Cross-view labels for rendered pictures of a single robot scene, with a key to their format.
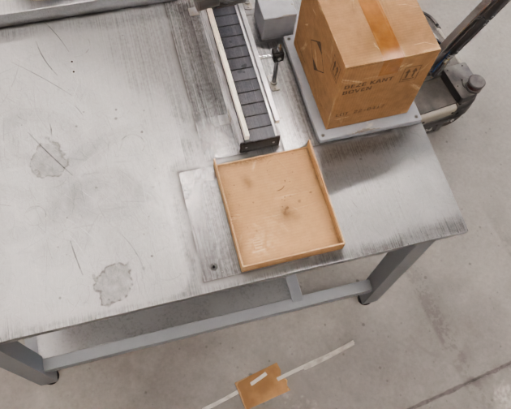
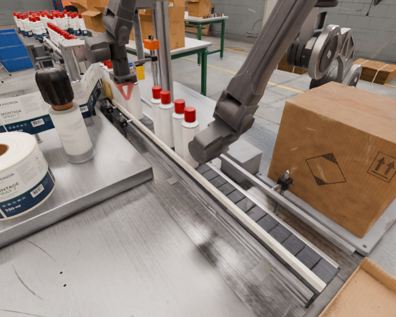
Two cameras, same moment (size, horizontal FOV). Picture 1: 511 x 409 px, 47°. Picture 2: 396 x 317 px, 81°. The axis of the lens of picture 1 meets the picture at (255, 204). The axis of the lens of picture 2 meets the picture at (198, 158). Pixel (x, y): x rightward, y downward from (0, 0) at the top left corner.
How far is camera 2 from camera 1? 1.08 m
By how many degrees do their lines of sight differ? 29
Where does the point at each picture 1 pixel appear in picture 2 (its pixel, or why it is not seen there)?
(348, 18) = (359, 117)
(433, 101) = not seen: hidden behind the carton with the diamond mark
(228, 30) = (214, 182)
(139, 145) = not seen: outside the picture
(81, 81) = (77, 295)
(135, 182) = not seen: outside the picture
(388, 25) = (395, 113)
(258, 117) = (302, 254)
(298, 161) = (370, 289)
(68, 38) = (54, 246)
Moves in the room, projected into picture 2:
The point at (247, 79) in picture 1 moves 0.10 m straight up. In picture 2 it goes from (261, 218) to (268, 191)
